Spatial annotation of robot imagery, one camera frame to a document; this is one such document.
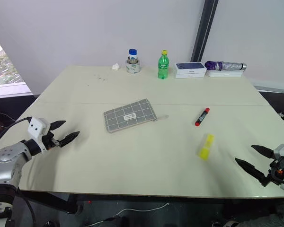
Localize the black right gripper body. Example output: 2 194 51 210
260 157 284 187

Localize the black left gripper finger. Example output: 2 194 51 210
49 120 67 131
59 131 80 148

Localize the white phone box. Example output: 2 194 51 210
174 61 207 74

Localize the black table frame leg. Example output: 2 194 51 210
18 190 83 215

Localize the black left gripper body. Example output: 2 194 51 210
41 129 62 151

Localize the grey checked pouch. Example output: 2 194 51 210
103 98 169 134

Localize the white slim box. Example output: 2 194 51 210
206 70 243 78

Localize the purple grey folded umbrella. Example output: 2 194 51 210
204 60 248 71

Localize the white cable on floor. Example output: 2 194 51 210
85 202 170 227

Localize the blue cap white bottle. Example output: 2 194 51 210
128 49 139 64

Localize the dark vertical wall post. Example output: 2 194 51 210
190 0 220 63

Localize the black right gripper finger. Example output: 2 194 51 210
251 145 276 160
234 157 267 182

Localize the red and black marker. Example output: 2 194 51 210
195 107 211 127

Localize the yellow highlighter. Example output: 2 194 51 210
196 133 216 161

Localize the clear tape roll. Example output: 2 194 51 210
125 59 142 74

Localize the green soda bottle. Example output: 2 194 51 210
157 50 169 80

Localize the white flat box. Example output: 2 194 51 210
173 67 206 79

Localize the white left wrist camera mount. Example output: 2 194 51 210
27 117 51 154

